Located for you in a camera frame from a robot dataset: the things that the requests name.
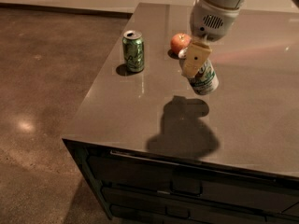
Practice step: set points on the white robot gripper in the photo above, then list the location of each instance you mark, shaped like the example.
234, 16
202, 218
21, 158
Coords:
212, 22

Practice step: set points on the white 7up can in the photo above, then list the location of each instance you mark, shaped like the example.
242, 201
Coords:
205, 81

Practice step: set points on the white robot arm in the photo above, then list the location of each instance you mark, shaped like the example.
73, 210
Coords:
228, 4

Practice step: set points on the green soda can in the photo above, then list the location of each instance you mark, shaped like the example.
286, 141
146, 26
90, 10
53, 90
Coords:
133, 50

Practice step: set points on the red apple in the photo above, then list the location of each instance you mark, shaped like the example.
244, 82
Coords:
179, 41

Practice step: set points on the dark drawer cabinet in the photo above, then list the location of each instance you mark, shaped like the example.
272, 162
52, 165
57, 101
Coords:
156, 189

